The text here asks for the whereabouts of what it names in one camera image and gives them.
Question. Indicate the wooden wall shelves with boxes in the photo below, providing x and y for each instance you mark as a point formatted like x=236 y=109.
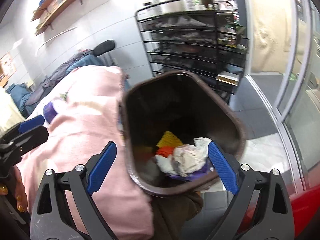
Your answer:
x=52 y=7

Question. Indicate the purple paper cup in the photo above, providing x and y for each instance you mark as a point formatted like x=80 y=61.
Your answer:
x=50 y=112

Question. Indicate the brown cloth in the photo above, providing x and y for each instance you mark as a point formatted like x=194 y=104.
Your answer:
x=175 y=217

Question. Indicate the red plastic object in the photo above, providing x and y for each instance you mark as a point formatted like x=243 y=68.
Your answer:
x=300 y=212

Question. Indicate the person's left hand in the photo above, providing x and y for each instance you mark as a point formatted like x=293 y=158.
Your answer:
x=21 y=190

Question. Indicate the paper covered glass partition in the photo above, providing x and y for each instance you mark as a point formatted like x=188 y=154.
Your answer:
x=270 y=30

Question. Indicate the orange foam fruit net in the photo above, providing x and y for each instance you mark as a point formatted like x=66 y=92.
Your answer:
x=165 y=151

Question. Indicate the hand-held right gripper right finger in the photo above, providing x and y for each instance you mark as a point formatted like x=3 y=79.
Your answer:
x=221 y=165

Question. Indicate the purple plastic bag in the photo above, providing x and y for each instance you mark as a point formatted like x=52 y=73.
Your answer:
x=197 y=172

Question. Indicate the white plastic bag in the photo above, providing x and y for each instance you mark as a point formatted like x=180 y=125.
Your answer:
x=187 y=157

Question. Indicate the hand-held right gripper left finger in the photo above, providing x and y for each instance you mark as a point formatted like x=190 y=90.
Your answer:
x=102 y=167

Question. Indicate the dark brown trash bin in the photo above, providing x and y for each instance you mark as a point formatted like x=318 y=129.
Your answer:
x=180 y=105

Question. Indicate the white cardboard box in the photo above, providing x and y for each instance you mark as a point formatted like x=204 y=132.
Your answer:
x=228 y=77

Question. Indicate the grey blanket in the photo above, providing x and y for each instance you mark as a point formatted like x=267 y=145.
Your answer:
x=57 y=77

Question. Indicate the yellow foam fruit net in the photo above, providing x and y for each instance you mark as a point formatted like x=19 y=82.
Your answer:
x=168 y=138

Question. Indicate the wooden wall shelf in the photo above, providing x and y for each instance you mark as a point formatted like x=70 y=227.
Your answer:
x=65 y=5
x=37 y=15

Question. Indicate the pink polka dot blanket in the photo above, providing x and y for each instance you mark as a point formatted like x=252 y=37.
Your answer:
x=87 y=142

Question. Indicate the wall poster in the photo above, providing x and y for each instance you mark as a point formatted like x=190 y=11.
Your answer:
x=7 y=63

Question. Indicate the cream cloth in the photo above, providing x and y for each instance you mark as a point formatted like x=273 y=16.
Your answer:
x=8 y=110

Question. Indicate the black stool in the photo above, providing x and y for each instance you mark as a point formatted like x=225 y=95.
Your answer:
x=105 y=47

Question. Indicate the blue quilt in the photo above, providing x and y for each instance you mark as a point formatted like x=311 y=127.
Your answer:
x=18 y=95

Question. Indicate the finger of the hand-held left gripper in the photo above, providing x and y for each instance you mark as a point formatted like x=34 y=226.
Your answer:
x=32 y=137
x=31 y=124

